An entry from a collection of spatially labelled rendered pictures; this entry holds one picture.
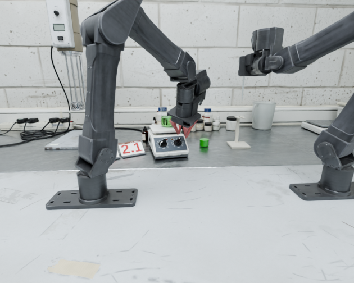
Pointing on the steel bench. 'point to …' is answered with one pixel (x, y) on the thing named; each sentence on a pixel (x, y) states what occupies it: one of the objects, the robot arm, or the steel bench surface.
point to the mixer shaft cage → (75, 87)
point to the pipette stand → (237, 137)
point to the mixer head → (64, 27)
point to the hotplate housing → (166, 151)
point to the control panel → (169, 144)
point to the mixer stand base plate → (66, 141)
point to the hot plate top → (160, 129)
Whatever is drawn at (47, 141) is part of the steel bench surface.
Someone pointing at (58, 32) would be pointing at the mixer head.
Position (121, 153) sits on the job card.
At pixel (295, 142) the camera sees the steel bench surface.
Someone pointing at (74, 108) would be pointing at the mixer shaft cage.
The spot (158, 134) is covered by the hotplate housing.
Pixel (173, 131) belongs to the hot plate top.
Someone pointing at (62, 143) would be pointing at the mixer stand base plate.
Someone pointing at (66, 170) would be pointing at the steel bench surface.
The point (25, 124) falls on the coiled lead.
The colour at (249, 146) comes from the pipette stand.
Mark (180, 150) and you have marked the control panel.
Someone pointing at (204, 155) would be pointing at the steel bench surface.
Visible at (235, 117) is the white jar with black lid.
